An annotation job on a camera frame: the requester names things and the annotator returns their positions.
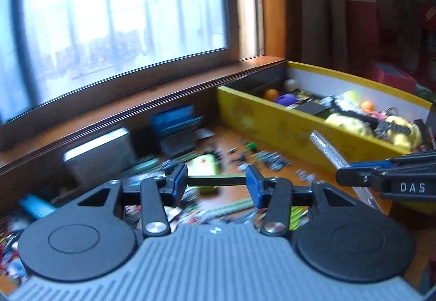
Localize purple toy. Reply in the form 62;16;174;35
275;92;298;107

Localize black box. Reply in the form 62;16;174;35
300;101;330;118

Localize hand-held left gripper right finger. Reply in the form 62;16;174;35
245;165;359;239

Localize teal utility knife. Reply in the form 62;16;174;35
20;195;57;219

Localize brown curtain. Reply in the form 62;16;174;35
283;0;379;65

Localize scattered small toy bricks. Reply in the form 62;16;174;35
226;140;322;186

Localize yellow cardboard box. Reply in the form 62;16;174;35
216;61;436;213

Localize yellow-green fuzzy ball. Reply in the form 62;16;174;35
341;90;361;107

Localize blue card holder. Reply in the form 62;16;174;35
151;104;204;138

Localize silver patterned strip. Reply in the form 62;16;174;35
309;131;380;211

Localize yellow plush toy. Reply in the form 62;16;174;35
323;113;373;138
384;115;423;149

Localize window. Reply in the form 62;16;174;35
0;0;266;126

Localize red box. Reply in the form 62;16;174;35
373;62;418;93

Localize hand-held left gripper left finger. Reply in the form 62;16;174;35
77;163;189;239

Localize white carton box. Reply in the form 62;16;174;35
63;127;137;186

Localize black red standing fan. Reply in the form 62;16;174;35
392;0;436;53

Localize wooden window sill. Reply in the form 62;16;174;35
0;56;287;186

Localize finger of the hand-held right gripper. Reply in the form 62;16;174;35
350;156;403;171
335;167;376;189

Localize lime green plastic case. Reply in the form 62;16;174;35
188;154;220;194

